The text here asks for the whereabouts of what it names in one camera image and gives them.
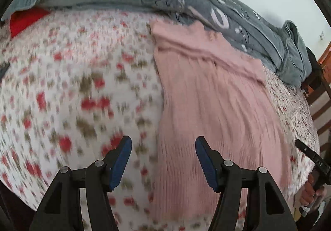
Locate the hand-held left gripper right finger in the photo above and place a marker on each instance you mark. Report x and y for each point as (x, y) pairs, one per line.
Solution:
(205, 163)

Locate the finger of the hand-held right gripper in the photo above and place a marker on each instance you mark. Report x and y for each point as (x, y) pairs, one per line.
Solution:
(303, 147)

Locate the person's right hand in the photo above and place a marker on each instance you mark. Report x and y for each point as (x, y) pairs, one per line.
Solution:
(307, 193)

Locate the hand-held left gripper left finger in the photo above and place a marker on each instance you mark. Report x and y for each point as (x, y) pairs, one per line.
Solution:
(121, 163)

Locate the white wall socket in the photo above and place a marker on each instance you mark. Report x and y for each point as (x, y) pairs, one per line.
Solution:
(322, 35)

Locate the wooden chair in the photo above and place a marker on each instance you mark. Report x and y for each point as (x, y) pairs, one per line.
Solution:
(319, 76)

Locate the pink knitted sweater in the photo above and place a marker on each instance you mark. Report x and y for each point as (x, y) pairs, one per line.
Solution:
(219, 107)

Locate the floral bed sheet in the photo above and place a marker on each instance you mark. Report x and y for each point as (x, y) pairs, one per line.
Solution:
(77, 65)

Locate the red cloth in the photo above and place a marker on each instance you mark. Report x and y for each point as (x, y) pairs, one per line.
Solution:
(23, 23)

